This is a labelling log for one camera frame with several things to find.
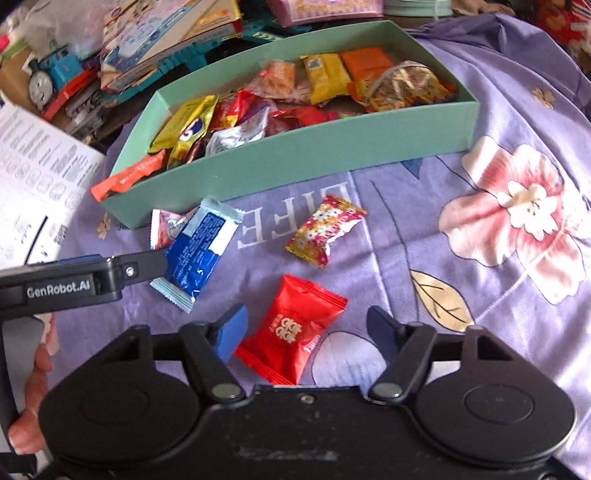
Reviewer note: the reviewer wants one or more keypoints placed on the long orange snack packet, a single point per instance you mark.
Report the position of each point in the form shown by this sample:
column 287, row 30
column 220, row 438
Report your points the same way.
column 127, row 177

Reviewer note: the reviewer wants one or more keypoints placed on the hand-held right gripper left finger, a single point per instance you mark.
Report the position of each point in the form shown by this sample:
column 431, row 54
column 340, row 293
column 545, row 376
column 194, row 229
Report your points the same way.
column 233, row 333

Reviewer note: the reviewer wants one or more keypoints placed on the teal toy track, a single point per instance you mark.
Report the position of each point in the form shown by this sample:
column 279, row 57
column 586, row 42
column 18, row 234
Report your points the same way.
column 184, row 57

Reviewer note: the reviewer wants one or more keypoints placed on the silver purple snack packet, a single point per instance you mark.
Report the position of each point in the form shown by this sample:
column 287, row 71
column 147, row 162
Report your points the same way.
column 235, row 136

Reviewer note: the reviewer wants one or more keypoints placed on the red rainbow candy packet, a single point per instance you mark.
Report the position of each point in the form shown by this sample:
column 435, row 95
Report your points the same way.
column 233, row 108

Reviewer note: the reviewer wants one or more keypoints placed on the red gold candy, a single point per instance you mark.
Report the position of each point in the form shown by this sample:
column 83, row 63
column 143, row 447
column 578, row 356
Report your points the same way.
column 323, row 230

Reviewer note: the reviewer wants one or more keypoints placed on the square orange snack packet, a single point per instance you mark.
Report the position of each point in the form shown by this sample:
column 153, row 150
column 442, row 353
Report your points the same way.
column 369, row 64

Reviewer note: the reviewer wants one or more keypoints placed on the gold foil snack packet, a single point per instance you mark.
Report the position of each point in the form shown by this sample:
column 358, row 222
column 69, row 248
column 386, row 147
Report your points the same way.
column 184, row 124

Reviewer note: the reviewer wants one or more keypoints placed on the clear orange sausage packet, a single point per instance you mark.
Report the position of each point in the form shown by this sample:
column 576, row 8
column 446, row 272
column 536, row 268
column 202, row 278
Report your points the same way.
column 277, row 78

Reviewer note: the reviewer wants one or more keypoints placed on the white printed instruction sheet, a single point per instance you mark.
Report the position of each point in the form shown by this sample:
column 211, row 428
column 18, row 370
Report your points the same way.
column 37, row 184

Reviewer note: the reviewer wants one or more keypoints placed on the pink gift bag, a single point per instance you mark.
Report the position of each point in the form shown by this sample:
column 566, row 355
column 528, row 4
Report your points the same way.
column 323, row 9

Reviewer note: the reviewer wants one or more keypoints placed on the small pink white packet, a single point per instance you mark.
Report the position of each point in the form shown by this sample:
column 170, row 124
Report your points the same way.
column 161, row 228

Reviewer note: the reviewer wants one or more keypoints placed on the stack of picture books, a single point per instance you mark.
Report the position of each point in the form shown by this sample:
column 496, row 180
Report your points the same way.
column 157, row 41

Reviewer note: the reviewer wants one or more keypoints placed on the purple floral bedsheet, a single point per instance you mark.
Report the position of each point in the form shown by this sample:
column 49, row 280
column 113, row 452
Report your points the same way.
column 392, row 207

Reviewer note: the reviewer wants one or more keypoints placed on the yellow wavy snack packet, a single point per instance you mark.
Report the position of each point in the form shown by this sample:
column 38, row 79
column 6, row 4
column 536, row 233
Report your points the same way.
column 325, row 78

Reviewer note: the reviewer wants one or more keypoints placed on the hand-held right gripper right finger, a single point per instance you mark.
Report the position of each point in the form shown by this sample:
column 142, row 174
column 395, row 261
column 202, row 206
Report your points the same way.
column 381, row 326

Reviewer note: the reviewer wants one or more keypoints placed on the clear plastic bag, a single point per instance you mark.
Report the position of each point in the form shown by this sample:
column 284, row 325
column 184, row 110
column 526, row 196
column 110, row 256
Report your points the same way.
column 51, row 21

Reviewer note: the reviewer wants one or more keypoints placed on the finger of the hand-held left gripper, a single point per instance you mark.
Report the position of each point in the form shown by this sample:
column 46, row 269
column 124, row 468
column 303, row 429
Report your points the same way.
column 141, row 270

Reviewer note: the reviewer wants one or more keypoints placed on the clear bag of fried snack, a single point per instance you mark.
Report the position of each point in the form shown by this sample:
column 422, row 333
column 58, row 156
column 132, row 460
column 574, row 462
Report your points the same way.
column 406, row 90

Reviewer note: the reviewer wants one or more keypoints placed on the blue toy train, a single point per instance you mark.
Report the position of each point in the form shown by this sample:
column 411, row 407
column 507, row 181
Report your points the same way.
column 51, row 76

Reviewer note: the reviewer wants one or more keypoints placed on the square red snack packet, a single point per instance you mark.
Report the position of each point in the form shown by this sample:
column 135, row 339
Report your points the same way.
column 291, row 327

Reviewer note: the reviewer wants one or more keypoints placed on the person's left hand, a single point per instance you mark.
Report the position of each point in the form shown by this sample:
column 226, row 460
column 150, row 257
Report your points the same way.
column 34, row 383

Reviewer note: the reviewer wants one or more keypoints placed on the plain red snack packet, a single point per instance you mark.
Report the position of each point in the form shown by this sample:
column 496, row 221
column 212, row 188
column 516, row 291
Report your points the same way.
column 300, row 115

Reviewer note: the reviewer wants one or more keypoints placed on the blue white snack packet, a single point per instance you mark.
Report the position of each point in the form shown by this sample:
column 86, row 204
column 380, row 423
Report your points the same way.
column 203, row 240

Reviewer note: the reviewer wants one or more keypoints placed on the mint green cardboard box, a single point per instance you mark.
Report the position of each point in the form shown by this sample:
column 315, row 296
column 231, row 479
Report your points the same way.
column 300, row 166

